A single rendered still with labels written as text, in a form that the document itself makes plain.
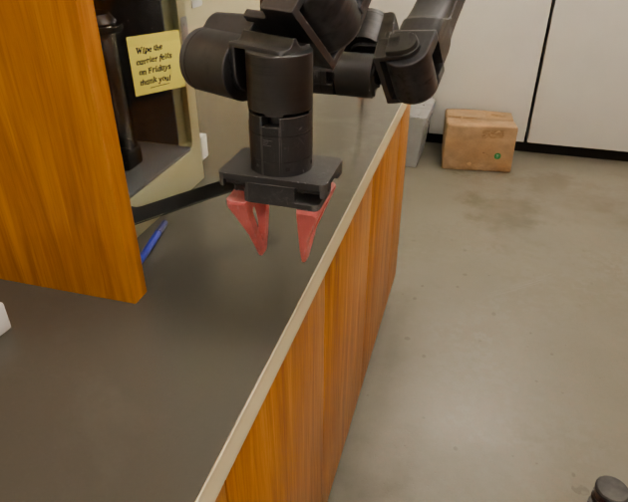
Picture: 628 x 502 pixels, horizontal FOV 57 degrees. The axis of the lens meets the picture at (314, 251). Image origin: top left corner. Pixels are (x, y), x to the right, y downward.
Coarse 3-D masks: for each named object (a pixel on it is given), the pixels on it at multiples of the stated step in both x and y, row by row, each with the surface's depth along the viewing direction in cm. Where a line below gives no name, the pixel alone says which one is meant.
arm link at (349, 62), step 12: (360, 48) 77; (372, 48) 77; (348, 60) 75; (360, 60) 74; (372, 60) 74; (336, 72) 75; (348, 72) 74; (360, 72) 74; (372, 72) 74; (336, 84) 76; (348, 84) 75; (360, 84) 75; (372, 84) 75; (348, 96) 78; (360, 96) 77; (372, 96) 77
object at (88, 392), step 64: (320, 128) 135; (384, 128) 135; (192, 256) 87; (256, 256) 87; (320, 256) 87; (64, 320) 74; (128, 320) 74; (192, 320) 74; (256, 320) 74; (0, 384) 64; (64, 384) 64; (128, 384) 64; (192, 384) 64; (256, 384) 64; (0, 448) 57; (64, 448) 57; (128, 448) 57; (192, 448) 57
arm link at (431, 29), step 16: (432, 0) 76; (448, 0) 75; (464, 0) 79; (416, 16) 75; (432, 16) 74; (448, 16) 75; (400, 32) 73; (416, 32) 72; (432, 32) 71; (448, 32) 75; (432, 48) 71; (448, 48) 76; (400, 64) 70; (416, 64) 70; (432, 64) 72; (400, 80) 72; (416, 80) 72; (432, 80) 73; (400, 96) 75; (416, 96) 74; (432, 96) 75
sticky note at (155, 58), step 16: (160, 32) 76; (176, 32) 77; (128, 48) 74; (144, 48) 75; (160, 48) 77; (176, 48) 78; (144, 64) 76; (160, 64) 78; (176, 64) 79; (144, 80) 77; (160, 80) 79; (176, 80) 80
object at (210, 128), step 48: (96, 0) 69; (144, 0) 73; (192, 0) 77; (240, 0) 82; (144, 96) 78; (192, 96) 83; (144, 144) 81; (192, 144) 86; (240, 144) 92; (144, 192) 84; (192, 192) 89
